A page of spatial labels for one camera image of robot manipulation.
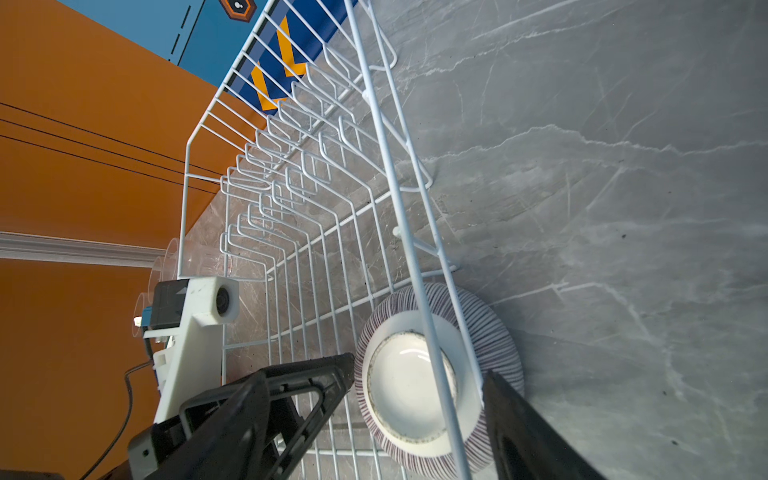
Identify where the white wire dish rack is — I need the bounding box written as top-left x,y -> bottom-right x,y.
190,1 -> 486,479

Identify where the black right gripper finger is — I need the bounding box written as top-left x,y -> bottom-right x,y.
483,371 -> 605,480

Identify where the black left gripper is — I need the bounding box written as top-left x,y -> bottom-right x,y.
113,353 -> 355,479

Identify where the striped ceramic bowl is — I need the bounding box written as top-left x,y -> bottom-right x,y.
353,282 -> 526,480

